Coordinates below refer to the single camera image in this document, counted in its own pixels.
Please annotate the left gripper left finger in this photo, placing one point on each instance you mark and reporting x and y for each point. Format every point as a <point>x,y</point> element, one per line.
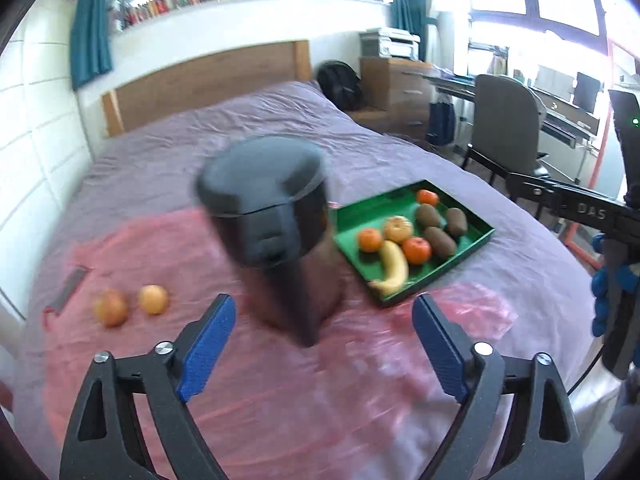
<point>104,437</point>

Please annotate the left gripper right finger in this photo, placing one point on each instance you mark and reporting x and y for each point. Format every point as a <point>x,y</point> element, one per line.
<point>541,439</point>

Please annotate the brown kiwi fruit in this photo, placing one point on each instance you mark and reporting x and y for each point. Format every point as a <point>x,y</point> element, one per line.
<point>456,222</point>

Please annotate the striped yellow pepino melon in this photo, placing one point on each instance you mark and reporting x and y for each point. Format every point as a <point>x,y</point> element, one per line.
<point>398,229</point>

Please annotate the mandarin orange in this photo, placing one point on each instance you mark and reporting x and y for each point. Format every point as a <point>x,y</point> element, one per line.
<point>417,251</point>
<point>426,197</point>
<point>369,240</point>

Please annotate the blue gloved hand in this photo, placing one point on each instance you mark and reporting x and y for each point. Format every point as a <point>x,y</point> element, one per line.
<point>627,277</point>

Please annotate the yellow orange citrus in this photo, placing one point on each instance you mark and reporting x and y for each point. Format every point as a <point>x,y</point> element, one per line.
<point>153,299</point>

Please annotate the yellow green apple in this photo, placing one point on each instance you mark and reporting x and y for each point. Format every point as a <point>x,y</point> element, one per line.
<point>111,308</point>

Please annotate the glass top desk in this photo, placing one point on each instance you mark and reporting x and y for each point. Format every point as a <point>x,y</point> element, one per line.
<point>564,122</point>

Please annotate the pink plastic sheet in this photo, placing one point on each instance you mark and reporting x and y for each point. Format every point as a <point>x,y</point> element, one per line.
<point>271,410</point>

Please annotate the yellow banana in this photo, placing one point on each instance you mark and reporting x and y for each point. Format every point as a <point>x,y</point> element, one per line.
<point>396,270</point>

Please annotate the brown kiwi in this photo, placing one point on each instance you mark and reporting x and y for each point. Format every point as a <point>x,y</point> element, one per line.
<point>443,246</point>
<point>427,215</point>

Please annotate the black monitor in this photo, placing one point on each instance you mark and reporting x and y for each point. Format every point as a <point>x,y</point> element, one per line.
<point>586,92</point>

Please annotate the grey office chair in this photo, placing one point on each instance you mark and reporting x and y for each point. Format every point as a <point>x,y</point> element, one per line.
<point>505,136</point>

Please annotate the dark blue tote bag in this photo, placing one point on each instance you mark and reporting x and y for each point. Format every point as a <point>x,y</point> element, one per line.
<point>441,124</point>

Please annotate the steel thermos jug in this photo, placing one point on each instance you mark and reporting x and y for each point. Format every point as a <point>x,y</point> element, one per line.
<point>266,200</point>

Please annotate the wooden drawer cabinet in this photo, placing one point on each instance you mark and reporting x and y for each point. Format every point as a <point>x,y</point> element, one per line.
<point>397,96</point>

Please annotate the grey printer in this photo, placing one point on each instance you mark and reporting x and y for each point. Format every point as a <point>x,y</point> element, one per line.
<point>387,42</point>

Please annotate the black backpack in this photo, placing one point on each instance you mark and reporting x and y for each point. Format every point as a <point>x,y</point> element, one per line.
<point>341,85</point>

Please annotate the wooden headboard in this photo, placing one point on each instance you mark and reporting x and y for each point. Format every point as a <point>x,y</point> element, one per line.
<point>202,82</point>

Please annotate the teal left curtain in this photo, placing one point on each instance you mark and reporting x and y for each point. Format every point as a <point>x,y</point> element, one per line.
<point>90,53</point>

